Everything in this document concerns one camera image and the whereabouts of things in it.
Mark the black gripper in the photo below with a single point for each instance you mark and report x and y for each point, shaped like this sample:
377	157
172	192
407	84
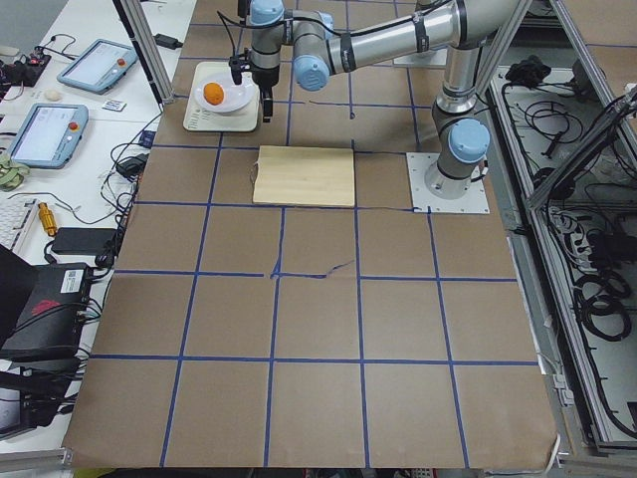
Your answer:
264	78

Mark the white round plate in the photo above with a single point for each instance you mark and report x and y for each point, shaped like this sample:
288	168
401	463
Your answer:
236	96

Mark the orange fruit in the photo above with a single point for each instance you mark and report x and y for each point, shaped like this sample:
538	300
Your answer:
213	94

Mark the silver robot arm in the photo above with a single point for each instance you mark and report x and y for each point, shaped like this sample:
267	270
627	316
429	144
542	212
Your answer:
459	27

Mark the cream bear tray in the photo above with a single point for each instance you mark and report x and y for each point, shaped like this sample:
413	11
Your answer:
198	119

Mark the bamboo cutting board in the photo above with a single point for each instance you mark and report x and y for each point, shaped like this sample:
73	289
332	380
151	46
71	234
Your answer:
305	176

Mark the black power adapter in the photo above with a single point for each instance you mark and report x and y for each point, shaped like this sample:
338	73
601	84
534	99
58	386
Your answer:
167	42

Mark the small card box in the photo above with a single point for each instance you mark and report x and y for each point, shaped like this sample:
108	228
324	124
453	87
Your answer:
115	106

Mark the far blue teach pendant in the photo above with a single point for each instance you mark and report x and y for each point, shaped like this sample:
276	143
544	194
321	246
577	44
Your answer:
99	67

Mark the blue teach pendant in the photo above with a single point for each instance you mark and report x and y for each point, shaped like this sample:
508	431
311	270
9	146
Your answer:
49	135
99	67

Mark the small egg shaped object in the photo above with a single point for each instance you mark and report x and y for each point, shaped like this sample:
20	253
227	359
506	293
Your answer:
52	95

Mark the near blue teach pendant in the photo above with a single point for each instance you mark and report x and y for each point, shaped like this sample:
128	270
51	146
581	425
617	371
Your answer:
49	135

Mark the black flat power brick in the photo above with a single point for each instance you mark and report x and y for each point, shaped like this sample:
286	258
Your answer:
82	241

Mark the gold cylinder tool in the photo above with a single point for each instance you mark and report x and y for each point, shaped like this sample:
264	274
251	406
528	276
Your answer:
47	219

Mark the white keyboard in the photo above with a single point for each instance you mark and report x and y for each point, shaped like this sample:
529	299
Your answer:
17	216

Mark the black computer box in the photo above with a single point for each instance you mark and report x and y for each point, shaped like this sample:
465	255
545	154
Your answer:
41	310

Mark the aluminium frame post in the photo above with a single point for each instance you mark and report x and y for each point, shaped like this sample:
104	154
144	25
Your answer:
132	17

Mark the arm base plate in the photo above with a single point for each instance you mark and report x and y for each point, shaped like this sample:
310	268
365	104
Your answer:
432	192

